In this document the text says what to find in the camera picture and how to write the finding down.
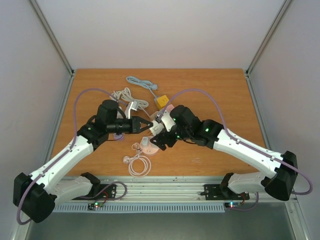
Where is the aluminium rail frame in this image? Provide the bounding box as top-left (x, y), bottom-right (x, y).
top-left (11, 0), bottom-right (311, 240)

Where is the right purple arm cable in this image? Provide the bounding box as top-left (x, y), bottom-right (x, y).
top-left (159, 89), bottom-right (314, 211)

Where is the white purple-strip cable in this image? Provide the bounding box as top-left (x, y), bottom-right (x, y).
top-left (111, 90), bottom-right (126, 102)

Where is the beige cube socket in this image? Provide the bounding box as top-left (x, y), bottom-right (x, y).
top-left (149, 111), bottom-right (159, 121)

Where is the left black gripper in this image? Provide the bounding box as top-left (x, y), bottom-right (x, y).
top-left (107, 116), bottom-right (153, 134)

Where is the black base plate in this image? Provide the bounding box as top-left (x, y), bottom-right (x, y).
top-left (200, 184), bottom-right (250, 201)
top-left (73, 183), bottom-right (117, 201)

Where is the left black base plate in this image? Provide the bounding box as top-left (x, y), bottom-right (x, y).
top-left (73, 183), bottom-right (117, 201)

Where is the yellow cube socket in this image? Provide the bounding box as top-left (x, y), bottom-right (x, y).
top-left (154, 95), bottom-right (169, 110)

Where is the white orange-strip cable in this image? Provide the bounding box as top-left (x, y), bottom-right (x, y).
top-left (119, 87), bottom-right (153, 118)

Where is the pink cube socket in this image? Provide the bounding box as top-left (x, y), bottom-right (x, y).
top-left (165, 104), bottom-right (175, 113)

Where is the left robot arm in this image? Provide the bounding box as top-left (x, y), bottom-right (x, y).
top-left (13, 99), bottom-right (153, 225)

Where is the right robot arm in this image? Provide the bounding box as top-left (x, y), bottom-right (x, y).
top-left (150, 105), bottom-right (298, 201)

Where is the blue slotted cable duct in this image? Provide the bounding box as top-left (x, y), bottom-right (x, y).
top-left (53, 202), bottom-right (225, 214)

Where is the pink round power socket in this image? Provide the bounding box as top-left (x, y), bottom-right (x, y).
top-left (139, 136), bottom-right (160, 156)

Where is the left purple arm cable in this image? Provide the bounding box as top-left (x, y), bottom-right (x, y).
top-left (16, 88), bottom-right (118, 226)

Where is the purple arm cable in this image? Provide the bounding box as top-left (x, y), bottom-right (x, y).
top-left (16, 88), bottom-right (118, 226)
top-left (159, 89), bottom-right (314, 211)

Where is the purple power strip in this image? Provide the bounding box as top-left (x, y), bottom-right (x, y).
top-left (113, 133), bottom-right (124, 141)

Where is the white square plug adapter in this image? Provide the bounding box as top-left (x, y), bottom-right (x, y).
top-left (149, 120), bottom-right (165, 136)

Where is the blue power strip cable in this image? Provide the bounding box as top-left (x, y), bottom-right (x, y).
top-left (125, 76), bottom-right (159, 97)

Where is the white USB charger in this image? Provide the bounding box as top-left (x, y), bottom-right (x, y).
top-left (140, 136), bottom-right (149, 146)

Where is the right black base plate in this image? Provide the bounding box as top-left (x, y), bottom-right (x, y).
top-left (200, 184), bottom-right (250, 201)

